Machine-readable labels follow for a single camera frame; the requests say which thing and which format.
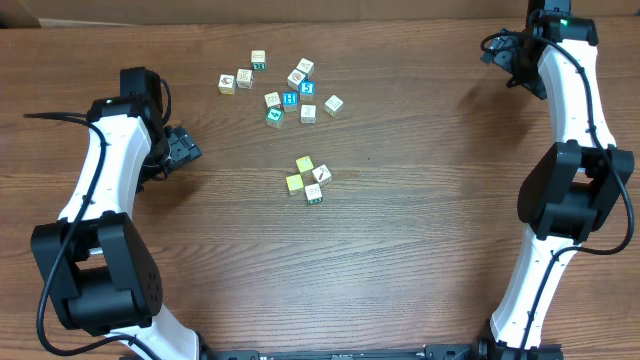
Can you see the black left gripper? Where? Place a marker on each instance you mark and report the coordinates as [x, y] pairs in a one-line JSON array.
[[185, 148]]

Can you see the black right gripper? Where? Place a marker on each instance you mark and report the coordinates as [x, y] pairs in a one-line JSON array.
[[500, 55]]

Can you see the yellow top block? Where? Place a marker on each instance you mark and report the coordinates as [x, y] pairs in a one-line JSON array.
[[295, 184]]

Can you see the yellow G block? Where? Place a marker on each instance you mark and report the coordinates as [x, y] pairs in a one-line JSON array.
[[305, 166]]

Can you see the white block number 3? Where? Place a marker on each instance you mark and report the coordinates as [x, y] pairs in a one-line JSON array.
[[308, 114]]

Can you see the white block green B side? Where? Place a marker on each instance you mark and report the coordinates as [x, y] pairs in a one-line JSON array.
[[313, 193]]

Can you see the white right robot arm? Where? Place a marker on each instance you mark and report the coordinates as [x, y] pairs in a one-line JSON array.
[[571, 191]]

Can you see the white block yellow side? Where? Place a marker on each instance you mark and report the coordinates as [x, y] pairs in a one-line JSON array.
[[227, 84]]

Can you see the white block leaf picture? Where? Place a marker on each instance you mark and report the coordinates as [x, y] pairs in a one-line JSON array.
[[244, 78]]

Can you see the green number 4 block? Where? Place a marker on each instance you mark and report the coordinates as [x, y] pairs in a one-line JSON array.
[[274, 117]]

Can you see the white block beside H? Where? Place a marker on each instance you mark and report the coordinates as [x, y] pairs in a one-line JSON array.
[[272, 100]]

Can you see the blue H block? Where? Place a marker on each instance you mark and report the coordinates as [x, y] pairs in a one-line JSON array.
[[290, 101]]

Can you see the white block green side top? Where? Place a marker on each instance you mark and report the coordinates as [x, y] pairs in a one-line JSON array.
[[258, 60]]

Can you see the white block shell picture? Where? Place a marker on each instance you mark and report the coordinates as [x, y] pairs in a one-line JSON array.
[[295, 78]]

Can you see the blue number 5 block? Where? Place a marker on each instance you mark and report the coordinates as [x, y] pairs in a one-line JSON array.
[[307, 90]]

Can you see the white block far top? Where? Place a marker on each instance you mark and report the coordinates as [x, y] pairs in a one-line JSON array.
[[306, 66]]

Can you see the white block letter L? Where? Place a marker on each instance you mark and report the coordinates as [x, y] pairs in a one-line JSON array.
[[334, 105]]

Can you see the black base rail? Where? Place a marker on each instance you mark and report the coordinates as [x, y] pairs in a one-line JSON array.
[[390, 354]]

